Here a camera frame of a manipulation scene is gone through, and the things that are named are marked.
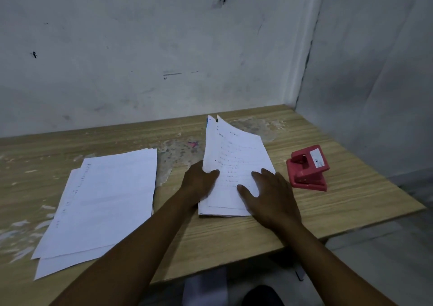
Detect flat white paper stack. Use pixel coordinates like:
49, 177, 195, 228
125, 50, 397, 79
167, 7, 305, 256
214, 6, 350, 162
31, 148, 158, 281

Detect black shoe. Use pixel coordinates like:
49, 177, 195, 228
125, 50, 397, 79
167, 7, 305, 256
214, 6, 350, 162
242, 284, 286, 306

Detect person's left forearm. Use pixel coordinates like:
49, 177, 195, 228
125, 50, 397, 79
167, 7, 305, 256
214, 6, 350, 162
50, 188, 197, 306

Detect person's right hand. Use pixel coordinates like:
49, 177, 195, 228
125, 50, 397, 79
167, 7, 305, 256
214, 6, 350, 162
236, 168, 302, 231

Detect curled printed white paper stack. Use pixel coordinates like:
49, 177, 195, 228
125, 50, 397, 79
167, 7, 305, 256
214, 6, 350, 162
198, 115, 276, 218

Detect person's left hand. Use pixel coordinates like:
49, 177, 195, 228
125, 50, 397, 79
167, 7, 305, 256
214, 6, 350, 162
179, 160, 221, 209

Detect white cloth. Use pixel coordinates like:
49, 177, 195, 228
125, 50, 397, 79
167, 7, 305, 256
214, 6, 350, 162
183, 268, 231, 306

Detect red hole punch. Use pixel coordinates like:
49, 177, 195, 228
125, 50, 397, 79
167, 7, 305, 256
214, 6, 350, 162
286, 144, 330, 192

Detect person's right forearm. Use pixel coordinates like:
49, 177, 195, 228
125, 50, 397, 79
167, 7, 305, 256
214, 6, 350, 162
263, 219, 397, 306

